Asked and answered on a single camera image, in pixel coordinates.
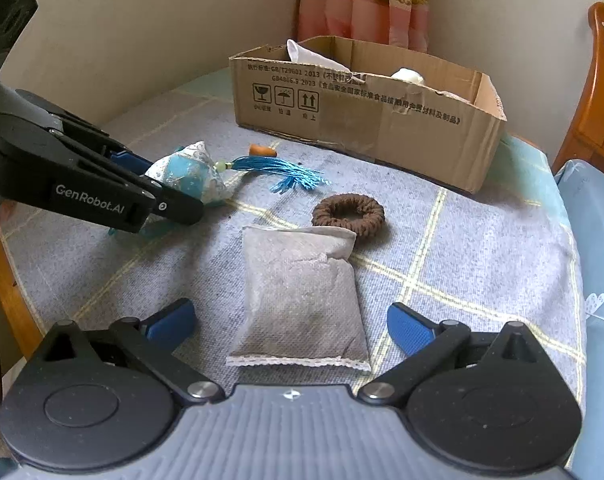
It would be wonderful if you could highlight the cream knitted cloth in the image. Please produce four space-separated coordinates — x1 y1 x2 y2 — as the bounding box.
391 67 427 86

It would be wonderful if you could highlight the brown cardboard box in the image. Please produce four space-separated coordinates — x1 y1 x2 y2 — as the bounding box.
228 35 507 196

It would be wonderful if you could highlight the brown scrunchie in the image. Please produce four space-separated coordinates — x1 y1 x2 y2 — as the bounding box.
312 192 385 234

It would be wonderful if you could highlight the wooden bed frame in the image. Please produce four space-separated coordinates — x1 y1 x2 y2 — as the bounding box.
0 239 35 361

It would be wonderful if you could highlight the blue folded quilt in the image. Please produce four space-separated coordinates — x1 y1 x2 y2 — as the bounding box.
554 159 604 463

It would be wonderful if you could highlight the white cloth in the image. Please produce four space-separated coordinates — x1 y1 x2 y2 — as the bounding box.
286 39 353 72

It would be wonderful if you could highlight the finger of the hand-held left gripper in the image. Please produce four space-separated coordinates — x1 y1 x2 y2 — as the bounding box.
42 130 205 233
14 89 155 176

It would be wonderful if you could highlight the grey sachet with lace edge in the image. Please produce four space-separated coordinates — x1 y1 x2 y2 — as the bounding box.
226 225 373 372

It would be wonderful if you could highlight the pink curtain with gold band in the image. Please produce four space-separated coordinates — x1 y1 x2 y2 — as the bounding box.
297 0 430 54

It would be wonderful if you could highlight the wooden bed headboard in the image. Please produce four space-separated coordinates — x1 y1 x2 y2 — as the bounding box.
552 2 604 183

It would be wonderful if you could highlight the grey plaid bed sheet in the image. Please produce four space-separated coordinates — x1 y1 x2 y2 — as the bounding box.
0 72 587 461

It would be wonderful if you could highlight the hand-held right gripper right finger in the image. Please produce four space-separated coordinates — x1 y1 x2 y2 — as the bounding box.
357 301 555 406

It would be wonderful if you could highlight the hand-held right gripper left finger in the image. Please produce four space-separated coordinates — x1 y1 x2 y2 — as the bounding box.
29 297 227 403

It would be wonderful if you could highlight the patterned sachet with blue tassel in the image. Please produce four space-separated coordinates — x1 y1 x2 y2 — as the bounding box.
109 140 330 241

